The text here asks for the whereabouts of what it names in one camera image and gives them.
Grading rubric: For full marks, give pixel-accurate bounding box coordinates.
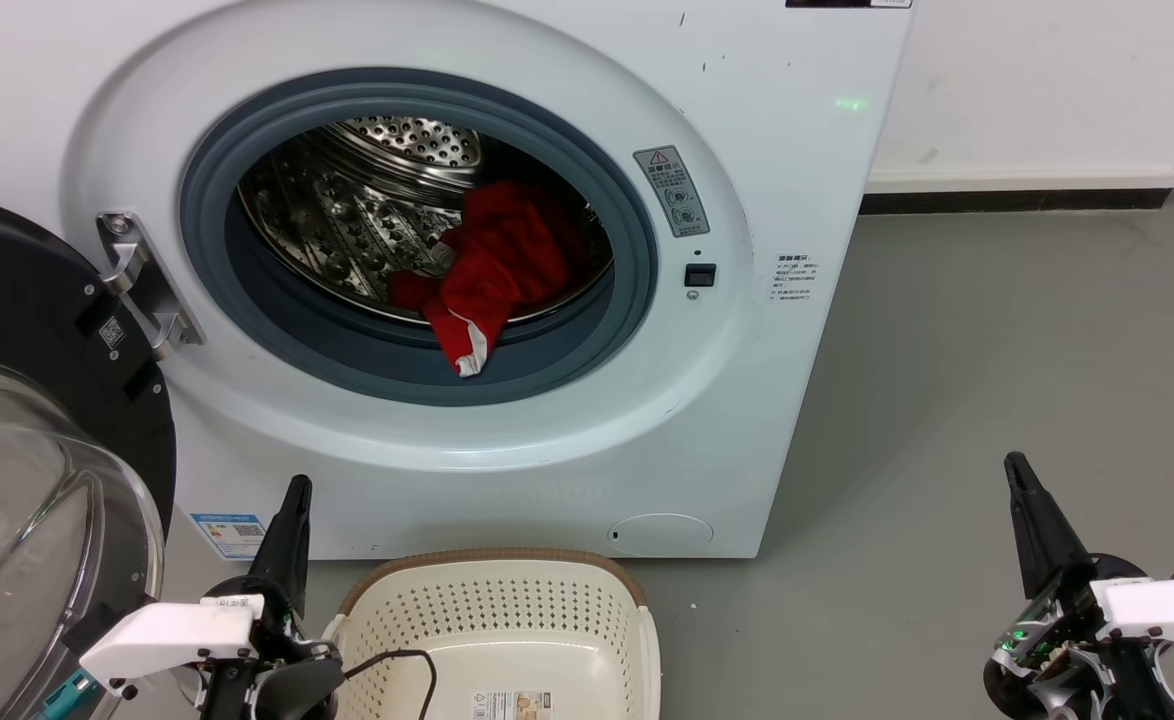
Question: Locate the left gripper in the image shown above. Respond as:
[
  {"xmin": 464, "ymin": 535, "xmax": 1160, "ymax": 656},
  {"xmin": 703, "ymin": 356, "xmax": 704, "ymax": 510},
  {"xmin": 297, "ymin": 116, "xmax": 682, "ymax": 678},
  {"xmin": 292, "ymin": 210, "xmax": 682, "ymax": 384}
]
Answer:
[{"xmin": 197, "ymin": 475, "xmax": 345, "ymax": 720}]

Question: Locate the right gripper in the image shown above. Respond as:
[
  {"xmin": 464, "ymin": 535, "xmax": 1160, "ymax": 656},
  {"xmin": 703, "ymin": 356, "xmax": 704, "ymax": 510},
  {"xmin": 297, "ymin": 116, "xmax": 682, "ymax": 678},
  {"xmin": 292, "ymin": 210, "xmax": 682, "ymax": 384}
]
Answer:
[{"xmin": 982, "ymin": 452, "xmax": 1174, "ymax": 720}]

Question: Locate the red garment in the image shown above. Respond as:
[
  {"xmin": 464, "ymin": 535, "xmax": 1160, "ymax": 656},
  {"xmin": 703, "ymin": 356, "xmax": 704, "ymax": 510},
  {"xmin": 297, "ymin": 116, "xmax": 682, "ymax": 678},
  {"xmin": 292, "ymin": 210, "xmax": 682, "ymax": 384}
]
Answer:
[{"xmin": 387, "ymin": 180, "xmax": 598, "ymax": 379}]

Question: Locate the cream plastic laundry basket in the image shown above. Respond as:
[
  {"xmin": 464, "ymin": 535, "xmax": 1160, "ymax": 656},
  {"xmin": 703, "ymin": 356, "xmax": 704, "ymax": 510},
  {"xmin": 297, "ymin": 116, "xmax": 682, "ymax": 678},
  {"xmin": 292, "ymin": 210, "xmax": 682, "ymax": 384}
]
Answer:
[{"xmin": 322, "ymin": 548, "xmax": 663, "ymax": 720}]

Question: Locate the printed product label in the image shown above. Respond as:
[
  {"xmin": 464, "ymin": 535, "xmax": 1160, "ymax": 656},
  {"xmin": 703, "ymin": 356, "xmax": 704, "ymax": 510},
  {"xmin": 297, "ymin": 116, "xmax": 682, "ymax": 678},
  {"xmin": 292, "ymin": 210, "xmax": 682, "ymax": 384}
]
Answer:
[{"xmin": 470, "ymin": 690, "xmax": 554, "ymax": 720}]

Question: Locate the stainless steel washing machine drum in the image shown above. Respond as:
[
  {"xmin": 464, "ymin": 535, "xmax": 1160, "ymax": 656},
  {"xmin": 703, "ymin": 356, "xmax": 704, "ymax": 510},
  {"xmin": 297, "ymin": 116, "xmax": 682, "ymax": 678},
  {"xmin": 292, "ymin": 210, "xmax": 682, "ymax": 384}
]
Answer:
[{"xmin": 237, "ymin": 115, "xmax": 616, "ymax": 326}]

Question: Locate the black washer door with glass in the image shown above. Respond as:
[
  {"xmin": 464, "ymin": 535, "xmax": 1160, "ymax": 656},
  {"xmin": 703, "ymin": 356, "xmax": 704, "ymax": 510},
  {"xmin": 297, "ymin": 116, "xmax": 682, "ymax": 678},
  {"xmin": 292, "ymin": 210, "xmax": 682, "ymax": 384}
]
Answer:
[{"xmin": 0, "ymin": 192, "xmax": 178, "ymax": 720}]

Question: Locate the blue energy label sticker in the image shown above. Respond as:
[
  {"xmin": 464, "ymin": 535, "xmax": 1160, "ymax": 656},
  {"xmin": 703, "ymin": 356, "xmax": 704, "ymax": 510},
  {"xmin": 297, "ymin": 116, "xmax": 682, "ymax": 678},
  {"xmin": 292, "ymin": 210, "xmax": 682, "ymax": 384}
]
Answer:
[{"xmin": 190, "ymin": 513, "xmax": 268, "ymax": 561}]

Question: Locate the grey rubber door gasket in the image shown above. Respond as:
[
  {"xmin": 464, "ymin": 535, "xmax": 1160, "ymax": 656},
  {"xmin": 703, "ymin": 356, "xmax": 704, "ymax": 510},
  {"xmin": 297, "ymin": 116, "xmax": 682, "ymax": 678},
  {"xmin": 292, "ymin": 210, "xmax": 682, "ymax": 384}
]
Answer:
[{"xmin": 179, "ymin": 68, "xmax": 660, "ymax": 407}]

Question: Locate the metal door hinge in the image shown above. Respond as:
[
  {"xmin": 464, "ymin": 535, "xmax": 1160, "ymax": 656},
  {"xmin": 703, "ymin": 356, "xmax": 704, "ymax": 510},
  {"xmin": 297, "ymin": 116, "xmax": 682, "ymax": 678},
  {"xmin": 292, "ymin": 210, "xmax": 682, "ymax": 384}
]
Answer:
[{"xmin": 97, "ymin": 212, "xmax": 206, "ymax": 361}]

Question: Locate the white front-load washing machine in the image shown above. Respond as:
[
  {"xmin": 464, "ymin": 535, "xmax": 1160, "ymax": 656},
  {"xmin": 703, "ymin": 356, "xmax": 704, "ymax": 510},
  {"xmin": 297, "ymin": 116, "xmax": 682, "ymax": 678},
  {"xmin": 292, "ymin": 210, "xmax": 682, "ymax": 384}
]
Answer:
[{"xmin": 0, "ymin": 0, "xmax": 916, "ymax": 561}]

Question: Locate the small white text sticker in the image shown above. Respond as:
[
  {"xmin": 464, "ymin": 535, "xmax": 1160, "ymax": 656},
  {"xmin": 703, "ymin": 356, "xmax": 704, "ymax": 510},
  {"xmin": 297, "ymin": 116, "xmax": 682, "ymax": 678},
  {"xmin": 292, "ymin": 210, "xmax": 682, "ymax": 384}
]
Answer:
[{"xmin": 769, "ymin": 252, "xmax": 818, "ymax": 305}]

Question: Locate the round white filter cover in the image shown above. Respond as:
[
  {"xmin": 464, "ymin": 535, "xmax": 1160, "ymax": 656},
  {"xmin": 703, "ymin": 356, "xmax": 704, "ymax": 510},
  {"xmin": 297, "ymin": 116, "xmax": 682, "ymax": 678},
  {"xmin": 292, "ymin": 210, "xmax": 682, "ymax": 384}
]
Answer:
[{"xmin": 607, "ymin": 513, "xmax": 715, "ymax": 557}]

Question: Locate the grey warning sticker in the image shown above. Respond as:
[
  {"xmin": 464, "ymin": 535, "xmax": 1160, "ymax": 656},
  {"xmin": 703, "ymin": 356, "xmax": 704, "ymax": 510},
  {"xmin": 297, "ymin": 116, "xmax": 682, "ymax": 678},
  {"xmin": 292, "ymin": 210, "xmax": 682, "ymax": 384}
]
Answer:
[{"xmin": 633, "ymin": 146, "xmax": 710, "ymax": 239}]

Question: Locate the thin black cable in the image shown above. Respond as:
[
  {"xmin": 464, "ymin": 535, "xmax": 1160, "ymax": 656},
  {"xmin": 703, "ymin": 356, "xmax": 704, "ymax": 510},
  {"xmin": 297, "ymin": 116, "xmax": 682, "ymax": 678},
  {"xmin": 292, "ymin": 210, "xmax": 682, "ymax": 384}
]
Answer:
[{"xmin": 342, "ymin": 650, "xmax": 438, "ymax": 720}]

